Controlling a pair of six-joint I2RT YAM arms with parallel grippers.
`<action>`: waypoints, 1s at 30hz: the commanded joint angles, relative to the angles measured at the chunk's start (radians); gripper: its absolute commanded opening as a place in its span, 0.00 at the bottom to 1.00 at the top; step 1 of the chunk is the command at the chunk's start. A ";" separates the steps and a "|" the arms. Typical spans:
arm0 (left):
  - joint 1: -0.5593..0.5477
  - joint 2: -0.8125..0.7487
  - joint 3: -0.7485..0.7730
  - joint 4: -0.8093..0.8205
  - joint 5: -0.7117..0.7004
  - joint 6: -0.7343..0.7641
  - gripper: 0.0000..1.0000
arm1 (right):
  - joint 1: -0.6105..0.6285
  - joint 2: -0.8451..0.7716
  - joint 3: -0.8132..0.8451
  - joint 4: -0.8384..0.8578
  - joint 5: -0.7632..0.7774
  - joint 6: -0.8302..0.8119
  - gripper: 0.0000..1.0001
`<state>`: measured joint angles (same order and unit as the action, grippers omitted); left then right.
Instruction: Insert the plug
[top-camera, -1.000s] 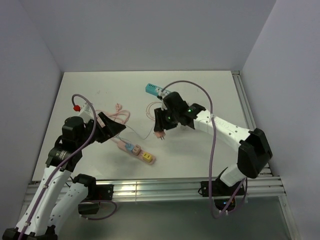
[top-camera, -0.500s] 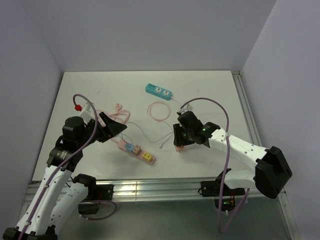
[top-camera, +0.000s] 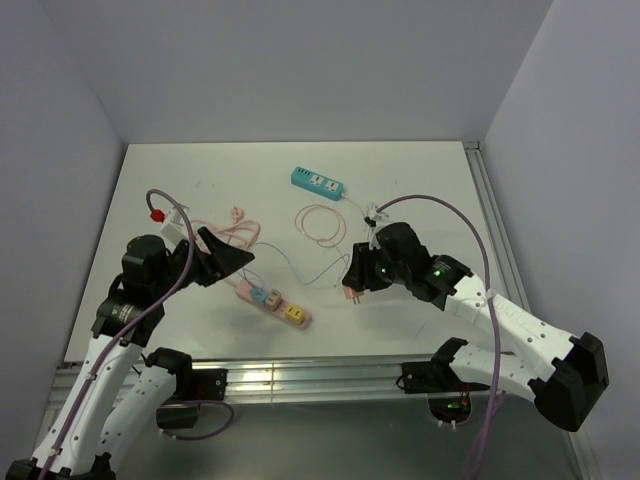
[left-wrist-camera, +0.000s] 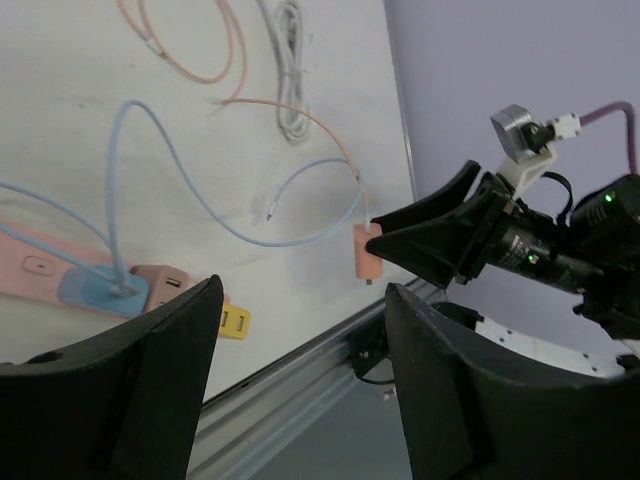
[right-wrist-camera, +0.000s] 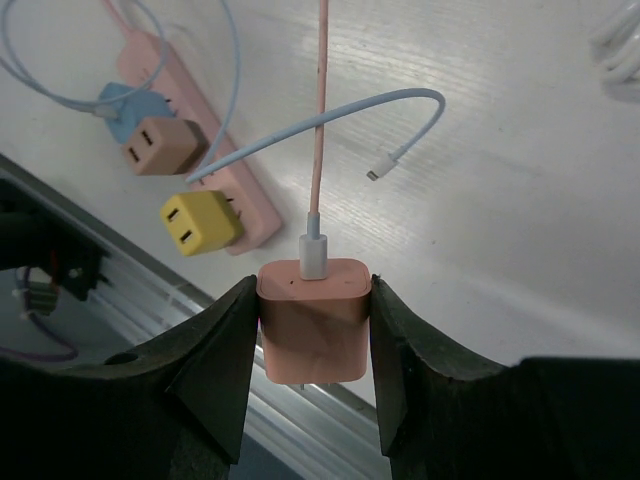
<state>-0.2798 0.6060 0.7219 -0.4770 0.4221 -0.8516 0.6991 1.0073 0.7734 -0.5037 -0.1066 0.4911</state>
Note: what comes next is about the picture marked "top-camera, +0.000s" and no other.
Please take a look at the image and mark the teal power strip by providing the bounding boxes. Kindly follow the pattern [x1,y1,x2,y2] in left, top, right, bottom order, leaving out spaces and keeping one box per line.
[290,166,344,201]

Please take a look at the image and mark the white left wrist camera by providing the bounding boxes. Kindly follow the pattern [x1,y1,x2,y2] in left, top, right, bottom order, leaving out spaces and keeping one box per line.
[150,207,189,246]

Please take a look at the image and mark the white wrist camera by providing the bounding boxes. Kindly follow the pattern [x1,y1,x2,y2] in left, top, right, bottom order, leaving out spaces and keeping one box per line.
[363,202,390,229]
[150,207,189,246]

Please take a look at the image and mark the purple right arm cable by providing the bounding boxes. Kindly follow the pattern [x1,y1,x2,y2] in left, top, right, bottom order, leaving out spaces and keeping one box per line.
[372,194,506,480]

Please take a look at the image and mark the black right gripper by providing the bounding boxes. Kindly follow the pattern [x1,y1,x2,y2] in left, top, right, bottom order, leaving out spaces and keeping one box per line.
[343,240,410,291]

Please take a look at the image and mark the yellow charger plug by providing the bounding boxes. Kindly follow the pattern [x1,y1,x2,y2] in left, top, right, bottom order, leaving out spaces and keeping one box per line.
[284,304,306,325]

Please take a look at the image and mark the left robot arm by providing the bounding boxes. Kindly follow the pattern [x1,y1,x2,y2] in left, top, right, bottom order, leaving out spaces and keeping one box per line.
[6,227,255,479]

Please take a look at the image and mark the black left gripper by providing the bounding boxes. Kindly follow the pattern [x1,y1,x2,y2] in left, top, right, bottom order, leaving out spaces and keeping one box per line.
[152,226,254,299]

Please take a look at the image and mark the aluminium frame rail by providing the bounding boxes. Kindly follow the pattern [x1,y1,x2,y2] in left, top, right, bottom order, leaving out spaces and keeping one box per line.
[24,141,601,480]

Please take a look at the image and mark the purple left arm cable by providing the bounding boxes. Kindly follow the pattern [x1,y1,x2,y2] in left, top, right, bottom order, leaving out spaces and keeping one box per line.
[37,189,236,480]

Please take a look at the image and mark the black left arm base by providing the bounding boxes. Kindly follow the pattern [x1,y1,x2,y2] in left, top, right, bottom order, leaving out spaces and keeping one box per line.
[155,367,235,440]

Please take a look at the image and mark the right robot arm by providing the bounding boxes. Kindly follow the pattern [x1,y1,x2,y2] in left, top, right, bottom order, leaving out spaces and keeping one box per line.
[342,222,609,432]

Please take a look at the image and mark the salmon pink charger plug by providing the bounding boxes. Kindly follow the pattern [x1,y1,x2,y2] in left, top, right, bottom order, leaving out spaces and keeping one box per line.
[343,287,363,305]

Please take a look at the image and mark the blue charger plug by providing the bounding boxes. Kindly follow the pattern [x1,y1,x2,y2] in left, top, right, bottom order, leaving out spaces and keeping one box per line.
[250,287,268,306]

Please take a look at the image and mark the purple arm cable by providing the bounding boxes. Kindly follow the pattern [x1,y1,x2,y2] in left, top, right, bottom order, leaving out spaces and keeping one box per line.
[37,189,236,480]
[372,194,506,480]

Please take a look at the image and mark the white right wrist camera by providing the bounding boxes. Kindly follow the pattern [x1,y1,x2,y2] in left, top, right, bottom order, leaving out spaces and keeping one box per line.
[363,202,390,229]

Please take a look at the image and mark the pink power strip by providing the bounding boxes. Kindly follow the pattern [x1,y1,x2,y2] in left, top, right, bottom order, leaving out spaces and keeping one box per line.
[234,280,312,329]

